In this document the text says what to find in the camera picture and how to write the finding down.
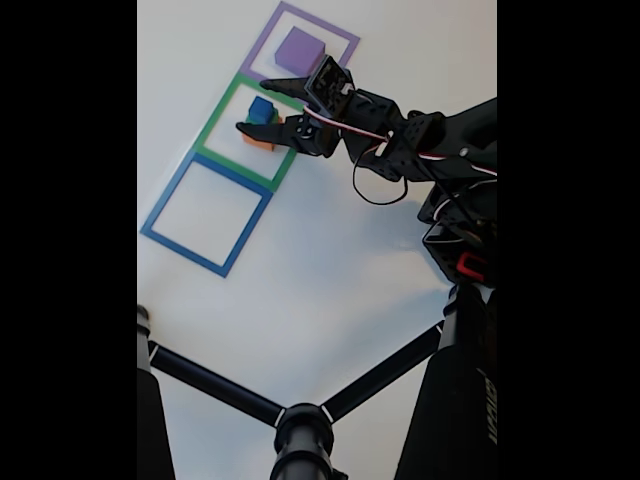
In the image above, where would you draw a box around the orange square block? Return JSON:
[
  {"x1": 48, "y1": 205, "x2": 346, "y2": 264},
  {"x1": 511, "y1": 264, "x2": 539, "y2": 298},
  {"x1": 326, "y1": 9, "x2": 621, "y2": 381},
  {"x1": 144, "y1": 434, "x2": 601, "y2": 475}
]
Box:
[{"x1": 241, "y1": 117, "x2": 286, "y2": 152}]

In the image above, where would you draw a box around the small blue cube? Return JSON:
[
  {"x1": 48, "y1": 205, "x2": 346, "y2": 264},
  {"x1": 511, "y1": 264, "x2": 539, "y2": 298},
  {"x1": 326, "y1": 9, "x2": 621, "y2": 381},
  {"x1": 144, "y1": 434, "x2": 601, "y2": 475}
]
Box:
[{"x1": 248, "y1": 96, "x2": 275, "y2": 125}]

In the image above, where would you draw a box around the purple square block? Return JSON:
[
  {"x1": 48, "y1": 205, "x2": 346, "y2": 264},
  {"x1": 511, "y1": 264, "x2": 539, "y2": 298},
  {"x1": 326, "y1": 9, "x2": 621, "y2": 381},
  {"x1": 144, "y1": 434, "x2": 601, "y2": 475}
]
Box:
[{"x1": 274, "y1": 25, "x2": 327, "y2": 77}]

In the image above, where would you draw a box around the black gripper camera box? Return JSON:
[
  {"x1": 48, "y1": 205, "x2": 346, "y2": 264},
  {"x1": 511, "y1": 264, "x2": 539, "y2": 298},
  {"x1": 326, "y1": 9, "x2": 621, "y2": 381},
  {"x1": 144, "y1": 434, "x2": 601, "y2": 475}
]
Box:
[{"x1": 304, "y1": 54, "x2": 357, "y2": 122}]

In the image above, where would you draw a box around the green square frame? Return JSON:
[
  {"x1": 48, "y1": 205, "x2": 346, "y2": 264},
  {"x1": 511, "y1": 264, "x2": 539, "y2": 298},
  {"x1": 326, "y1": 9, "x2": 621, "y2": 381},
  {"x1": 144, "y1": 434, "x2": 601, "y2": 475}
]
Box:
[{"x1": 192, "y1": 72, "x2": 320, "y2": 194}]

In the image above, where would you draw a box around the purple square frame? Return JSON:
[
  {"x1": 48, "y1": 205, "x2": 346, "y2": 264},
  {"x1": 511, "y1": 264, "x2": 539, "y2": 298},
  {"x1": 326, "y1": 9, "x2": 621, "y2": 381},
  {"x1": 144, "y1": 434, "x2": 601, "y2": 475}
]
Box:
[{"x1": 239, "y1": 0, "x2": 361, "y2": 111}]

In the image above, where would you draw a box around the thin black camera cable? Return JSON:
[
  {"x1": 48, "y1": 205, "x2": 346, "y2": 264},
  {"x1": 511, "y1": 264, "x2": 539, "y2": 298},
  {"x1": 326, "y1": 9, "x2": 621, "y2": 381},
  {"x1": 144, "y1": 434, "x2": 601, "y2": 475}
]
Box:
[{"x1": 352, "y1": 144, "x2": 409, "y2": 206}]

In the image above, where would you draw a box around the blue square frame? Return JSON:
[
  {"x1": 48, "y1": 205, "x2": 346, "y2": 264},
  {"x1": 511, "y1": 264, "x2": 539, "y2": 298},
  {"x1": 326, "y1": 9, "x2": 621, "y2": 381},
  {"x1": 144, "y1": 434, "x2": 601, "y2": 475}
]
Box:
[{"x1": 139, "y1": 151, "x2": 274, "y2": 279}]

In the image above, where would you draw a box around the black camera tripod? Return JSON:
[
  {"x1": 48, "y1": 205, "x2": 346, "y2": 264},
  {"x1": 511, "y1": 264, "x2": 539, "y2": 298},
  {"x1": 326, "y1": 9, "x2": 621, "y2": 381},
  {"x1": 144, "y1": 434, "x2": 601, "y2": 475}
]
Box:
[{"x1": 137, "y1": 284, "x2": 498, "y2": 480}]

